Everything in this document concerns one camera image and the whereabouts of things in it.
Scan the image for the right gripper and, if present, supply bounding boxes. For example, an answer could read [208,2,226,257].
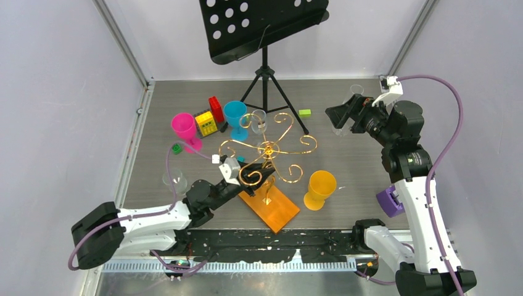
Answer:
[326,93,397,147]

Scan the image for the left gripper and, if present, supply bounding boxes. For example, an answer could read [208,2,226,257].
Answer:
[208,160,274,210]

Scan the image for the gold wine glass rack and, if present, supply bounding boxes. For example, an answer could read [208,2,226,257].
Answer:
[218,112,318,234]

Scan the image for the clear stemless wine glass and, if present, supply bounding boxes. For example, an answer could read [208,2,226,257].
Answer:
[162,168,188,195]

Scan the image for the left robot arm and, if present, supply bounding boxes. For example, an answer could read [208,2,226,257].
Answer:
[68,162,275,271]

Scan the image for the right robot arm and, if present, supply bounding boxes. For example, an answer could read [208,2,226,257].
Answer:
[326,94,477,295]

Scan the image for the tall clear flute glass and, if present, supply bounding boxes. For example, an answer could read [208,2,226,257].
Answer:
[332,84,364,137]

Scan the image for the small clear wine glass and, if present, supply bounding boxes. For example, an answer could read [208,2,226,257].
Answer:
[251,109,266,135]

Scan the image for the light green toy block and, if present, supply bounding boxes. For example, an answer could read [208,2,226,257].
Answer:
[299,109,311,118]

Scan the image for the blue plastic goblet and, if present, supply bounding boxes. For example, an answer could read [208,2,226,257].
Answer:
[223,101,249,141]

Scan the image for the orange plastic goblet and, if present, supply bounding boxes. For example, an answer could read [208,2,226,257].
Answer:
[303,170,337,211]

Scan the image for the yellow toy block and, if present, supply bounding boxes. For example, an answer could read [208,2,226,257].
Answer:
[194,111,217,138]

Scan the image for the red toy block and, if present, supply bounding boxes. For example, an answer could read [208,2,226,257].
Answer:
[208,96,225,123]

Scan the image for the dark green toy block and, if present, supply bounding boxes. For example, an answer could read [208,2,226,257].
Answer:
[171,143,183,155]

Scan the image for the pink plastic goblet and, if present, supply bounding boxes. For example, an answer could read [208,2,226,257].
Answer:
[171,113,202,152]

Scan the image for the purple tape dispenser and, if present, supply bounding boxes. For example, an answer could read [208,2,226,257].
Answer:
[376,185,405,218]

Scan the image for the black music stand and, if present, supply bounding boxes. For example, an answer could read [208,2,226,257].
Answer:
[199,0,329,118]

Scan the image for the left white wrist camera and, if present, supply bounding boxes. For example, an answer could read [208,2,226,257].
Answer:
[212,154,241,186]

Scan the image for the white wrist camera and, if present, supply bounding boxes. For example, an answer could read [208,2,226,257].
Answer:
[212,154,241,186]
[372,76,403,107]

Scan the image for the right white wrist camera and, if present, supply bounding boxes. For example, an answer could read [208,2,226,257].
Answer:
[372,76,403,107]

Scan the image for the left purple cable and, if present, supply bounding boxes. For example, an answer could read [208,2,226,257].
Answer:
[67,141,217,281]

